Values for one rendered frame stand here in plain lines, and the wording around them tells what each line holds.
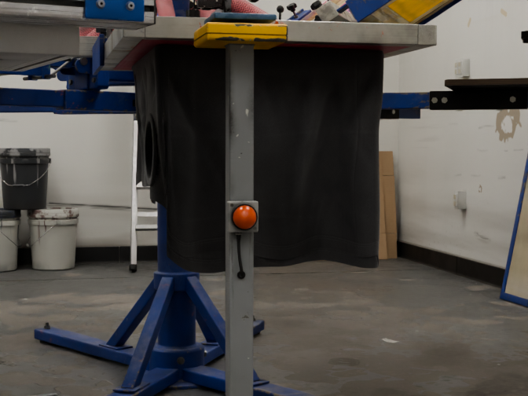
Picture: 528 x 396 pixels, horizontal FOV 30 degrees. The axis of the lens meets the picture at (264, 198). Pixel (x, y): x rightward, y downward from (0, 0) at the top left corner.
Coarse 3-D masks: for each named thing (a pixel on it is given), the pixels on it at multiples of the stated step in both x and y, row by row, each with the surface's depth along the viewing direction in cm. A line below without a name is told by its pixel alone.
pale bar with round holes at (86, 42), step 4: (80, 36) 250; (84, 36) 250; (88, 36) 250; (92, 36) 250; (96, 36) 251; (80, 40) 250; (84, 40) 250; (88, 40) 250; (92, 40) 251; (96, 40) 251; (80, 44) 250; (84, 44) 250; (88, 44) 250; (92, 44) 251; (80, 48) 250; (84, 48) 250; (88, 48) 250; (80, 52) 250; (84, 52) 250; (88, 52) 250; (92, 52) 251; (80, 56) 251; (84, 56) 251; (88, 56) 251; (92, 56) 251
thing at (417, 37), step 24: (168, 24) 173; (192, 24) 174; (288, 24) 178; (312, 24) 179; (336, 24) 180; (360, 24) 181; (384, 24) 182; (408, 24) 183; (120, 48) 192; (408, 48) 190
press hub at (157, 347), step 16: (176, 0) 313; (160, 208) 317; (160, 224) 317; (160, 240) 318; (160, 256) 318; (160, 272) 318; (176, 272) 316; (192, 272) 319; (176, 288) 315; (176, 304) 316; (192, 304) 320; (176, 320) 317; (192, 320) 320; (160, 336) 319; (176, 336) 317; (192, 336) 320; (160, 352) 316; (176, 352) 315; (192, 352) 317; (176, 368) 315; (176, 384) 310; (192, 384) 311
